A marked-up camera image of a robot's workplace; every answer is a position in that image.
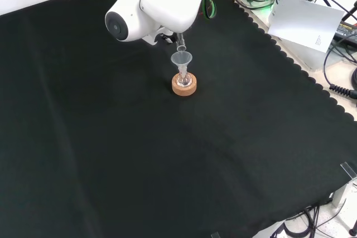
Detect round-bottom glass flask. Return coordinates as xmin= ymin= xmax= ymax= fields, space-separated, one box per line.
xmin=177 ymin=68 xmax=192 ymax=88

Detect white paper sheet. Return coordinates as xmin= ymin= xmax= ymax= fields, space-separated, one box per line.
xmin=267 ymin=0 xmax=346 ymax=54

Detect clear graduated cylinder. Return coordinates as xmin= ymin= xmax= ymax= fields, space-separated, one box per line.
xmin=175 ymin=32 xmax=187 ymax=53

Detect cork ring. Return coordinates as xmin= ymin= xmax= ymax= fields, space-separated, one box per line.
xmin=171 ymin=72 xmax=199 ymax=96

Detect black coiled cable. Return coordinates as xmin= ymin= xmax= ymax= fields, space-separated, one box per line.
xmin=328 ymin=67 xmax=357 ymax=100

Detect black power adapter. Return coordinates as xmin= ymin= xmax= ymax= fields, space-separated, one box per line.
xmin=332 ymin=21 xmax=357 ymax=43

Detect aluminium frame bracket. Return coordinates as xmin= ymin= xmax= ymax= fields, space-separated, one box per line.
xmin=331 ymin=178 xmax=357 ymax=208

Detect green cable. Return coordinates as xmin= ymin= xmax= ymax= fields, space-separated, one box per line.
xmin=202 ymin=0 xmax=218 ymax=20

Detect black tripod leg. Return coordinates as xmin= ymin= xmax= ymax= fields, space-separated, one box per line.
xmin=340 ymin=0 xmax=357 ymax=22

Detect pale board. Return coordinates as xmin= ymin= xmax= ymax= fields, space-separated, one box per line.
xmin=266 ymin=6 xmax=345 ymax=72

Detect black tripod foot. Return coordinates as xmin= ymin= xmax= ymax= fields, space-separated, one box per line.
xmin=348 ymin=215 xmax=357 ymax=236

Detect black cloth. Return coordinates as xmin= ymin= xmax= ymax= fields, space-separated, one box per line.
xmin=0 ymin=0 xmax=357 ymax=238

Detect black floor cables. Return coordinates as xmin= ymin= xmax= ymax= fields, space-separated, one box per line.
xmin=269 ymin=203 xmax=350 ymax=238

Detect clear plastic funnel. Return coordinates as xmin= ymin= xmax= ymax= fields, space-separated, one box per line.
xmin=170 ymin=51 xmax=192 ymax=76

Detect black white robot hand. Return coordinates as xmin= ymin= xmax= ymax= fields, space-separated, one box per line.
xmin=141 ymin=27 xmax=185 ymax=46

